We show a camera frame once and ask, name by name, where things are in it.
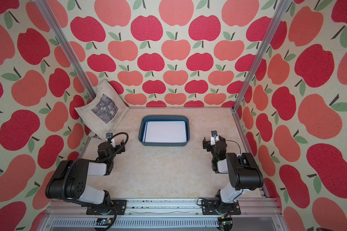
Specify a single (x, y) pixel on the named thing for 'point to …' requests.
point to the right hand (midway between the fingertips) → (214, 139)
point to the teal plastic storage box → (163, 118)
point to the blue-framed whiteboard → (165, 132)
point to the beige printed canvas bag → (102, 115)
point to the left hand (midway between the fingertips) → (116, 142)
